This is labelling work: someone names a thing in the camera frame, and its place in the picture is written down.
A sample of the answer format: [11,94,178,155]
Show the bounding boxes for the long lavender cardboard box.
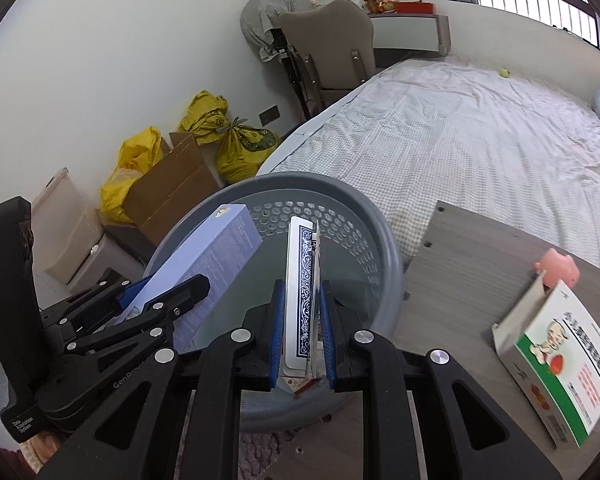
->
[115,203,264,356]

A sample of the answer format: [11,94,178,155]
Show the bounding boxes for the brown cardboard box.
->
[122,132,223,246]

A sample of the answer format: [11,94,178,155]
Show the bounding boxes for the grey perforated plastic basket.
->
[142,172,406,433]

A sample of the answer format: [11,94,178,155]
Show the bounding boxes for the tied yellow plastic bag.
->
[179,91,281,184]

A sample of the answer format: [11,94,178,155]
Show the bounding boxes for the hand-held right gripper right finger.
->
[320,280,561,480]

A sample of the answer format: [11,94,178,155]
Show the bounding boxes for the grey upholstered chair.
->
[277,0,377,111]

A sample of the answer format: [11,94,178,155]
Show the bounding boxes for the flat red box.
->
[392,1,436,15]

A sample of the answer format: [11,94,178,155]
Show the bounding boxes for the bed with checked sheet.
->
[257,55,600,286]

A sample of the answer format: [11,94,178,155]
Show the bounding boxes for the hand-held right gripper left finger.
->
[40,280,287,480]

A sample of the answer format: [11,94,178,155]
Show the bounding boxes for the pink toy pig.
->
[534,248,581,291]

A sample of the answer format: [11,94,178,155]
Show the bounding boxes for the white playing card box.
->
[280,216,326,398]

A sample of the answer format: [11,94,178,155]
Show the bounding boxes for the grey cloth on chair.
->
[240,0,316,63]

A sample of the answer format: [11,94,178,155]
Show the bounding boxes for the green and white medicine box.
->
[491,270,600,450]

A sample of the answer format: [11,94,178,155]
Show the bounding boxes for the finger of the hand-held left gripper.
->
[40,279,147,334]
[65,274,212,362]

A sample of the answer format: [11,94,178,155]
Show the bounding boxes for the white and grey desk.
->
[320,0,451,58]

